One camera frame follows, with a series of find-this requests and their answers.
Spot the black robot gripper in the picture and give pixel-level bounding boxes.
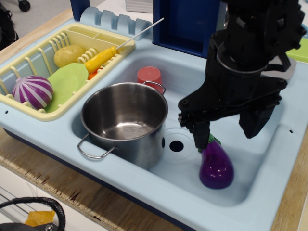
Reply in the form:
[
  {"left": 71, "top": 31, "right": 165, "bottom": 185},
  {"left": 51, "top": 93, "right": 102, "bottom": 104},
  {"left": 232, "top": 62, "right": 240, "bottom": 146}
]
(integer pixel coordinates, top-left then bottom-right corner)
[{"left": 178, "top": 34, "right": 287, "bottom": 149}]

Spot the purple toy eggplant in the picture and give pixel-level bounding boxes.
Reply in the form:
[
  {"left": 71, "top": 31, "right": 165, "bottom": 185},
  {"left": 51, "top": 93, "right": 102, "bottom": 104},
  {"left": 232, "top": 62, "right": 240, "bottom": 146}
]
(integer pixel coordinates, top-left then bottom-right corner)
[{"left": 199, "top": 135, "right": 234, "bottom": 189}]

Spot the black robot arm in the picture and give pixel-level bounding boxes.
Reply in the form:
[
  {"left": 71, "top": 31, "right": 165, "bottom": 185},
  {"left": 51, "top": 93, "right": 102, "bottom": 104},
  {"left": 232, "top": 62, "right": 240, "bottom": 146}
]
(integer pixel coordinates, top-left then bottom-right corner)
[{"left": 179, "top": 0, "right": 306, "bottom": 150}]

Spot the stainless steel pot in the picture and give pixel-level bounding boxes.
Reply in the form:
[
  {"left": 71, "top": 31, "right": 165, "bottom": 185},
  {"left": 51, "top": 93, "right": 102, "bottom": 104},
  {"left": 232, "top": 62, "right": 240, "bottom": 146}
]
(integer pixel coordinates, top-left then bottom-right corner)
[{"left": 81, "top": 81, "right": 168, "bottom": 170}]

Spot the grey toy faucet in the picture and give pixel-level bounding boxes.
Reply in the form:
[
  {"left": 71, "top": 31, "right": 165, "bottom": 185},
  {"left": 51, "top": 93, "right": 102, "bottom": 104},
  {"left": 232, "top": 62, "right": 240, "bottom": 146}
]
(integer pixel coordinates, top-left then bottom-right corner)
[{"left": 261, "top": 57, "right": 297, "bottom": 81}]

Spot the red plastic cup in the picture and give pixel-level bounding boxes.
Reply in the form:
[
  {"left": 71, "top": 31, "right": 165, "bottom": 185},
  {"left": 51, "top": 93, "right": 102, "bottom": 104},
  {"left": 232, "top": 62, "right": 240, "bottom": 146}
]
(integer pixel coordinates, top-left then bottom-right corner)
[{"left": 137, "top": 66, "right": 164, "bottom": 93}]

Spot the green cutting board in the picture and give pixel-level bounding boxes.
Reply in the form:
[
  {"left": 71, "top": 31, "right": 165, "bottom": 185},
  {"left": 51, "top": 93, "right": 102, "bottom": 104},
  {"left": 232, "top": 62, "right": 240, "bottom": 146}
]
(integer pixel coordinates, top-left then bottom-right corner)
[{"left": 286, "top": 36, "right": 308, "bottom": 63}]

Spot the grey ribbed box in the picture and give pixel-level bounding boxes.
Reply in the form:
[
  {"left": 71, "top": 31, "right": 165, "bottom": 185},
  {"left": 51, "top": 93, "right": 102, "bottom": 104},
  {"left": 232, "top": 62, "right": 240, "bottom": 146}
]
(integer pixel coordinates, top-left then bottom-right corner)
[{"left": 125, "top": 0, "right": 153, "bottom": 13}]

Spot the orange toy piece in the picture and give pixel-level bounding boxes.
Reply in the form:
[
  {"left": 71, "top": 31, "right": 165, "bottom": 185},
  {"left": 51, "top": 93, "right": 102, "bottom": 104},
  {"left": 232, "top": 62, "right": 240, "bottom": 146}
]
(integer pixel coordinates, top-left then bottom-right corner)
[{"left": 88, "top": 70, "right": 98, "bottom": 80}]

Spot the green plastic plate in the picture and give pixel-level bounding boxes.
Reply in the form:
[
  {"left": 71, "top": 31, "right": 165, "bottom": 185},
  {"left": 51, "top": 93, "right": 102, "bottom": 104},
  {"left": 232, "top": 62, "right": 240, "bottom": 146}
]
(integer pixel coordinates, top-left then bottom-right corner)
[{"left": 45, "top": 63, "right": 88, "bottom": 113}]

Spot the yellow toy potato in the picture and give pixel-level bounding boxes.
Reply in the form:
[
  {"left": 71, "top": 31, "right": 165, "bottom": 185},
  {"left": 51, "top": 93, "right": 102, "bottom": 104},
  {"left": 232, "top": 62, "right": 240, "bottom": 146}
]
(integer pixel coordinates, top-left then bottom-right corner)
[{"left": 53, "top": 45, "right": 86, "bottom": 68}]

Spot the purple white striped toy onion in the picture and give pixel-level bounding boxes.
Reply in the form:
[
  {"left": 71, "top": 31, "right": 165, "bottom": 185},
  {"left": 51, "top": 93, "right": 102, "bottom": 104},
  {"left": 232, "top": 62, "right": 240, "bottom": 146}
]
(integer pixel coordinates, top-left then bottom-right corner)
[{"left": 12, "top": 76, "right": 53, "bottom": 110}]

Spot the yellow dish rack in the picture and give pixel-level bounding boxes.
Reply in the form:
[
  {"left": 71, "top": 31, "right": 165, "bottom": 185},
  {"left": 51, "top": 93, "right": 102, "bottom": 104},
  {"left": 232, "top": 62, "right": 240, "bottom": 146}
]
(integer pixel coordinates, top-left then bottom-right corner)
[{"left": 0, "top": 23, "right": 135, "bottom": 121}]

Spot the yellow tape piece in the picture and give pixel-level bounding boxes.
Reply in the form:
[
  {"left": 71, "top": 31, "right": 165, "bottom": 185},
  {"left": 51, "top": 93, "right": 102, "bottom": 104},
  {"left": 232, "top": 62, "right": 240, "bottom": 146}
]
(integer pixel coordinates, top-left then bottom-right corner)
[{"left": 24, "top": 210, "right": 55, "bottom": 227}]

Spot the black chair wheel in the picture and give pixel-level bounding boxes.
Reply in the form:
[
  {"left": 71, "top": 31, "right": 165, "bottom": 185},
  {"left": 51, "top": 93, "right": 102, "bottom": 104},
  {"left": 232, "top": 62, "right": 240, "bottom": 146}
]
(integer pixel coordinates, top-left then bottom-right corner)
[{"left": 18, "top": 0, "right": 31, "bottom": 12}]

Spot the black bag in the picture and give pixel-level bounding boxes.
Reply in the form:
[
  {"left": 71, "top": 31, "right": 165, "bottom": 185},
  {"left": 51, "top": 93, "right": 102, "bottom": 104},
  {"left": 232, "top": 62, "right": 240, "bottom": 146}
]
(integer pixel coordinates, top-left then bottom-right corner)
[{"left": 0, "top": 4, "right": 19, "bottom": 50}]

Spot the yellow handled whisk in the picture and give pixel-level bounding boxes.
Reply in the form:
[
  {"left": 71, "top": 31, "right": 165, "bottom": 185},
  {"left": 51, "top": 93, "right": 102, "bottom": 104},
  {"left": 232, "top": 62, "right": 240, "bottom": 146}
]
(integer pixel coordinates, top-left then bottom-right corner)
[{"left": 84, "top": 17, "right": 164, "bottom": 74}]

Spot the black braided cable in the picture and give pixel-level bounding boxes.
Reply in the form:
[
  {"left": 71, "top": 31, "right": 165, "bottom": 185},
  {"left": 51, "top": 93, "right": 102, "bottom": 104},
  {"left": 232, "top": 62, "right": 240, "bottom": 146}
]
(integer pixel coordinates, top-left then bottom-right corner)
[{"left": 0, "top": 196, "right": 66, "bottom": 231}]

